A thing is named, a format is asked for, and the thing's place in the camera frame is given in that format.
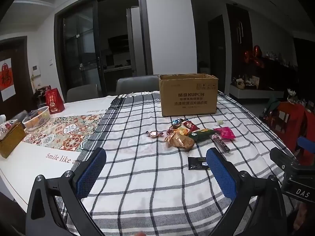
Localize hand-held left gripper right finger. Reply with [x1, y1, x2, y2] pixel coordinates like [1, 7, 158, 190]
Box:
[206, 148, 287, 236]

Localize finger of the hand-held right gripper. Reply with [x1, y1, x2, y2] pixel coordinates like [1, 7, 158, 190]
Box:
[269, 147, 300, 170]

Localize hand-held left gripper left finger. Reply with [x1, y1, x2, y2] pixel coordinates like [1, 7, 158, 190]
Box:
[26, 147, 107, 236]

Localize brown cardboard box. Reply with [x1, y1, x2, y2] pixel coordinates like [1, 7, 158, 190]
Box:
[159, 73, 219, 117]

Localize black snack packet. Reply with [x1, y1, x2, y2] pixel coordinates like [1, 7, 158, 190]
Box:
[187, 156, 209, 171]

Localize blue plastic chair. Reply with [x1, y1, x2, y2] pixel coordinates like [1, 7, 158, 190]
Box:
[296, 136, 315, 153]

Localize long dark snack packet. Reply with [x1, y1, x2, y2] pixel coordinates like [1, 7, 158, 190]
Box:
[210, 134, 231, 154]

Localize large red bag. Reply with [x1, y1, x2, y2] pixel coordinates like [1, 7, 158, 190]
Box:
[264, 101, 315, 153]

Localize pink snack packet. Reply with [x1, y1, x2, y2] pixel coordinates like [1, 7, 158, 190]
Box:
[214, 126, 236, 140]

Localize dark green snack packet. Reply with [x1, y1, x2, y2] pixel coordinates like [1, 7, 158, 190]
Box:
[188, 128, 217, 142]

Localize patterned tile table mat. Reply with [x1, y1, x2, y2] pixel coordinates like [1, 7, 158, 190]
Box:
[22, 113, 105, 152]

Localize gold snack packet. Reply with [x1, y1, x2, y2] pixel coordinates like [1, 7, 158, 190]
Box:
[164, 133, 195, 152]

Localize black white checked tablecloth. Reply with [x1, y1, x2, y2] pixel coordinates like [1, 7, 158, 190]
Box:
[55, 91, 299, 236]

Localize white printed tablecloth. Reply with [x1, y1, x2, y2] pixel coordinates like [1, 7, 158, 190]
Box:
[0, 95, 123, 212]

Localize yellow snack packet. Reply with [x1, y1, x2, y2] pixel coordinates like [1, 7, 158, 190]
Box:
[177, 126, 192, 136]

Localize red snack packet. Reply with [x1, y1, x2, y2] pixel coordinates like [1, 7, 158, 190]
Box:
[182, 120, 200, 132]

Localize white sideboard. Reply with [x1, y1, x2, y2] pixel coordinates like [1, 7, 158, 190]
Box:
[230, 84, 284, 99]

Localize blue wrapped candy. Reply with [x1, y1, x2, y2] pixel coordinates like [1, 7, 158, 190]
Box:
[171, 118, 189, 128]

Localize white plastic basket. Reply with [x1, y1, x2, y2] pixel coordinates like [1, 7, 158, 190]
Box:
[22, 106, 50, 131]

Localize red gift bag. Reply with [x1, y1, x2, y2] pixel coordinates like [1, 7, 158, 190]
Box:
[45, 88, 65, 115]

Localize grey chair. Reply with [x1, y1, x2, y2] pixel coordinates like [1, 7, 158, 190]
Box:
[116, 75, 160, 95]
[67, 84, 99, 103]

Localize yellow woven tissue box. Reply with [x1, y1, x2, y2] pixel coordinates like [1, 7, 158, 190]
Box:
[0, 122, 26, 158]

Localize dark bag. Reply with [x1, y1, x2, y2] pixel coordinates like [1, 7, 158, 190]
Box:
[34, 86, 51, 108]

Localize floral cloth pouch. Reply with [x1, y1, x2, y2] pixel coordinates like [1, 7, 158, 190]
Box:
[0, 115, 19, 140]

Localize red balloons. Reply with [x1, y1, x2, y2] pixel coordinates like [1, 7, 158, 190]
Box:
[244, 45, 265, 68]

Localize dark wooden door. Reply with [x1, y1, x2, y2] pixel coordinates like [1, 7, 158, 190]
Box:
[0, 36, 35, 121]

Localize dark sliding glass door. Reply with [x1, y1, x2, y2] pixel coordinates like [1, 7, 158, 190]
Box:
[54, 0, 153, 104]

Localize red paper door poster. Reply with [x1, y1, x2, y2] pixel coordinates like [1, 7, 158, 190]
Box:
[0, 58, 16, 101]

